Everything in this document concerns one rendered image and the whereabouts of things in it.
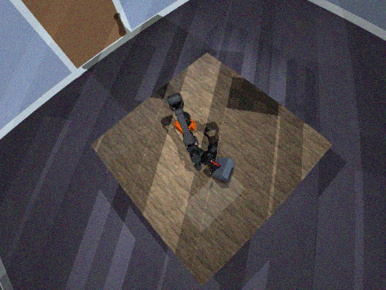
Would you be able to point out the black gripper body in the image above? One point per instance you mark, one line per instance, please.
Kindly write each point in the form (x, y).
(211, 148)

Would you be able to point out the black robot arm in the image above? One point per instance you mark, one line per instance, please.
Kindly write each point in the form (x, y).
(189, 139)

